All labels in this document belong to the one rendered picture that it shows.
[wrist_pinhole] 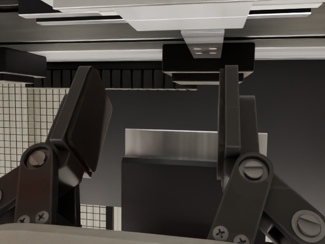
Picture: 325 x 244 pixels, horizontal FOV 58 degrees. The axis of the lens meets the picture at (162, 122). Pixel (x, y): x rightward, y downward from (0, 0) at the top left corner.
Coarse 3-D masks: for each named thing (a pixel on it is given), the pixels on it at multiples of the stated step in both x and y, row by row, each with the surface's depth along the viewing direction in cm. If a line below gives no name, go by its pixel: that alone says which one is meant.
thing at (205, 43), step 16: (192, 32) 24; (208, 32) 23; (176, 48) 39; (192, 48) 31; (208, 48) 31; (224, 48) 38; (240, 48) 37; (176, 64) 39; (192, 64) 39; (208, 64) 38; (224, 64) 38; (240, 64) 37; (176, 80) 40; (192, 80) 40; (208, 80) 39; (240, 80) 39
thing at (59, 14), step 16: (32, 0) 21; (32, 16) 21; (48, 16) 21; (64, 16) 21; (80, 16) 22; (96, 16) 22; (112, 16) 22; (256, 16) 20; (272, 16) 20; (288, 16) 20; (304, 16) 20
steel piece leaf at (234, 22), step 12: (132, 24) 22; (144, 24) 22; (156, 24) 22; (168, 24) 22; (180, 24) 22; (192, 24) 22; (204, 24) 22; (216, 24) 22; (228, 24) 22; (240, 24) 22
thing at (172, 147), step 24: (144, 144) 21; (168, 144) 21; (192, 144) 21; (216, 144) 20; (264, 144) 20; (144, 168) 21; (168, 168) 20; (192, 168) 20; (216, 168) 20; (144, 192) 21; (168, 192) 20; (192, 192) 20; (216, 192) 20; (144, 216) 21; (168, 216) 21; (192, 216) 20; (264, 240) 20
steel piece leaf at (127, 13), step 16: (64, 0) 12; (80, 0) 12; (96, 0) 11; (112, 0) 11; (128, 0) 11; (144, 0) 11; (160, 0) 11; (176, 0) 11; (192, 0) 11; (208, 0) 11; (224, 0) 11; (240, 0) 10; (256, 0) 10; (272, 0) 10; (128, 16) 20; (144, 16) 20; (160, 16) 20; (176, 16) 20; (192, 16) 20; (208, 16) 20; (224, 16) 20
